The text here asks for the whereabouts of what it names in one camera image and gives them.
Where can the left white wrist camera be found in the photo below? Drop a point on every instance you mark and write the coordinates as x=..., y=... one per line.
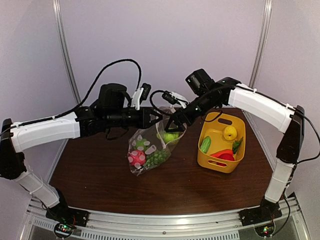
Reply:
x=140, y=95

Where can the yellow toy lemon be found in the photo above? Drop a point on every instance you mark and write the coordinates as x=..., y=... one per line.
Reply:
x=230, y=133

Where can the aluminium front rail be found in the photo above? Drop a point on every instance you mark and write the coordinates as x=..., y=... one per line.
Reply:
x=224, y=225

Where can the green toy apple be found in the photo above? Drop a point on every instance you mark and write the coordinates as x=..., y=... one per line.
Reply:
x=142, y=145

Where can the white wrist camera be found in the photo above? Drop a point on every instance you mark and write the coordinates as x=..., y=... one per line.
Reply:
x=140, y=95
x=175, y=98

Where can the left aluminium frame post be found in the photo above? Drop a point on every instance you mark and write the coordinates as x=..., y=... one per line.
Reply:
x=64, y=49

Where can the green toy grapes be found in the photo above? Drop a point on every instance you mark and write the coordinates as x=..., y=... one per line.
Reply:
x=156, y=158

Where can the clear zip top bag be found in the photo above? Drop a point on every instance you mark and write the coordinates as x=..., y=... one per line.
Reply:
x=155, y=135

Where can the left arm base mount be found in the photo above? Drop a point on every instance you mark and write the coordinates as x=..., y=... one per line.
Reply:
x=66, y=215

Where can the yellow plastic basket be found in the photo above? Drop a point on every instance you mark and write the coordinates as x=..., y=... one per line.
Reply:
x=213, y=126

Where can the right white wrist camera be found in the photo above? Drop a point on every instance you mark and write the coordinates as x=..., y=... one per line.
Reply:
x=175, y=98

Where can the right aluminium frame post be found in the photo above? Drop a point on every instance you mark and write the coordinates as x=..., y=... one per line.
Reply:
x=262, y=41

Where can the green toy cucumber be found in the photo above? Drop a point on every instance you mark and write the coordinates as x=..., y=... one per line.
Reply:
x=205, y=145

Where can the red toy apple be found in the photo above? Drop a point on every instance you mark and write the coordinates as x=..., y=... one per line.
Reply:
x=136, y=158

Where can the orange toy carrot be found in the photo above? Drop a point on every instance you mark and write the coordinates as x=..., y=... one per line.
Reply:
x=222, y=152

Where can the red toy pepper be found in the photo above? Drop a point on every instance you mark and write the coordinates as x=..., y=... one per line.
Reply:
x=227, y=157

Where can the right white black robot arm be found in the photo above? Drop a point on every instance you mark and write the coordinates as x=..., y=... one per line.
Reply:
x=287, y=119

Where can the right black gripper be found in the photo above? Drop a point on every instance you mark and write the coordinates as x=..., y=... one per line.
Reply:
x=188, y=120

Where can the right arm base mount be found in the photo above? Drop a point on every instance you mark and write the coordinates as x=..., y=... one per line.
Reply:
x=265, y=212

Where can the aluminium frame post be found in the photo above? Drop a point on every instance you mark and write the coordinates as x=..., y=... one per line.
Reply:
x=64, y=49
x=262, y=41

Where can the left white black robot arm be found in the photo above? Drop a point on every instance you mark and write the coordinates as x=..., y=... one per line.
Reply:
x=114, y=108

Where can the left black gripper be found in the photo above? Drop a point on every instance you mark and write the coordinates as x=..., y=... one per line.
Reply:
x=144, y=120

